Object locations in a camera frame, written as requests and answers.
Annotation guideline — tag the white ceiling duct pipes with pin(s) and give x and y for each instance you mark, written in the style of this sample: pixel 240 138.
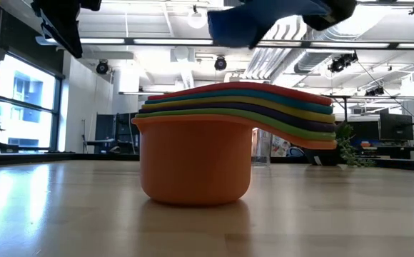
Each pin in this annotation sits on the white ceiling duct pipes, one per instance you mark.
pixel 275 53

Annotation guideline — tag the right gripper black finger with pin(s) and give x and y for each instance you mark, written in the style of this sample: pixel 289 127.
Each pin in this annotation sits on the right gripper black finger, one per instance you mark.
pixel 335 12

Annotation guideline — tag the colourful printed sign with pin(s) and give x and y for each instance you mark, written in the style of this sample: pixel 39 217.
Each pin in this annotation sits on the colourful printed sign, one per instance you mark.
pixel 281 147

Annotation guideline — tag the black computer monitor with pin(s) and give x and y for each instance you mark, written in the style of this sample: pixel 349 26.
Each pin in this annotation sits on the black computer monitor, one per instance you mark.
pixel 364 131
pixel 116 132
pixel 396 126

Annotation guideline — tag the yellow measuring cup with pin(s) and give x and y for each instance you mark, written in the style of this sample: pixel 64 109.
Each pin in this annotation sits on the yellow measuring cup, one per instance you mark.
pixel 321 115

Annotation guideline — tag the white round ceiling lamp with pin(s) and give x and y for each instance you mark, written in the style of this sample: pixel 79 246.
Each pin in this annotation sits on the white round ceiling lamp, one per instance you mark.
pixel 196 19

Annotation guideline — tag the long ceiling light bar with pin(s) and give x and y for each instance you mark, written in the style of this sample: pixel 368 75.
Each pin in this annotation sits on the long ceiling light bar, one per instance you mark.
pixel 171 41

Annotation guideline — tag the blue measuring cup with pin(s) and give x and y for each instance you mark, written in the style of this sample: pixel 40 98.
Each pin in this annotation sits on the blue measuring cup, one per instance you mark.
pixel 242 25

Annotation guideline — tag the black ceiling spotlight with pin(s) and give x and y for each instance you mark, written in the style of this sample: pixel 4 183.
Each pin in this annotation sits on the black ceiling spotlight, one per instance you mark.
pixel 342 62
pixel 220 63
pixel 374 91
pixel 102 67

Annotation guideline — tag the teal measuring cup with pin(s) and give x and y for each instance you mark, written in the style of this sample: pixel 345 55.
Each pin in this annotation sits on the teal measuring cup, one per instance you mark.
pixel 321 106

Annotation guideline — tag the green measuring cup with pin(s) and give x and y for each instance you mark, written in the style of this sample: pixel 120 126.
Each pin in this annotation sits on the green measuring cup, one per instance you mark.
pixel 321 133

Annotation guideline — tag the purple measuring cup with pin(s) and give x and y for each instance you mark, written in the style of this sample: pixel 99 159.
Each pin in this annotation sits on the purple measuring cup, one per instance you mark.
pixel 321 124

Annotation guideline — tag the large glass window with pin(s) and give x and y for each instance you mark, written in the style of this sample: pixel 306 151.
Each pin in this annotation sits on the large glass window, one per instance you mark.
pixel 25 107

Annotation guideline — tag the small potted succulent plant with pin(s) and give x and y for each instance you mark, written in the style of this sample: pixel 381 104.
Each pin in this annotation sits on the small potted succulent plant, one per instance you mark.
pixel 321 157

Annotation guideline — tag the pink-red measuring cup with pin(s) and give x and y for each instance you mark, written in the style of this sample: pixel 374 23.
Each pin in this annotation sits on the pink-red measuring cup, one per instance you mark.
pixel 321 97

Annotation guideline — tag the orange measuring cup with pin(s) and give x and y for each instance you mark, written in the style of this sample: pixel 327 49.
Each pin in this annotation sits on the orange measuring cup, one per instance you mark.
pixel 192 160

